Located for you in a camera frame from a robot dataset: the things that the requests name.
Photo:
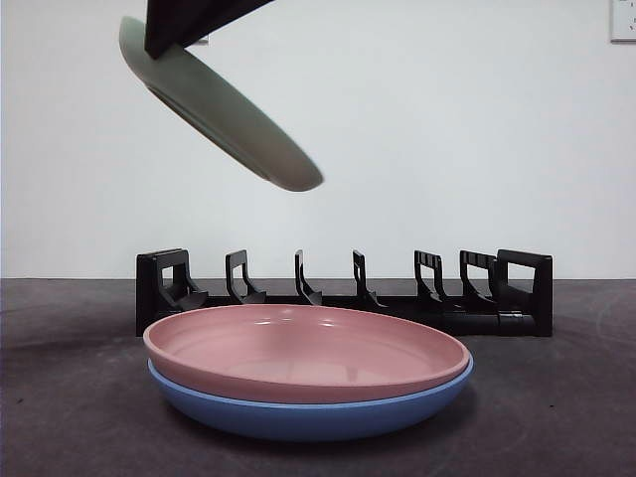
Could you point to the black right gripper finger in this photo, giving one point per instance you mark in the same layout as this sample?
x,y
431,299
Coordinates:
x,y
189,20

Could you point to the green plate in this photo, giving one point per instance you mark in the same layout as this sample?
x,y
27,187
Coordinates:
x,y
223,114

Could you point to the pink plate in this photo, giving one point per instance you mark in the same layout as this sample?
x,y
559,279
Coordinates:
x,y
298,363

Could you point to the blue plate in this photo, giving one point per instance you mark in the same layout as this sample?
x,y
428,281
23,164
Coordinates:
x,y
308,422

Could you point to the black plate rack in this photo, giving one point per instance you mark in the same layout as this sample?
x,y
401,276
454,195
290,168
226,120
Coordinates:
x,y
522,318

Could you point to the white wall socket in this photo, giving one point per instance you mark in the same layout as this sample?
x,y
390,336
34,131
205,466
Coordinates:
x,y
204,40
623,20

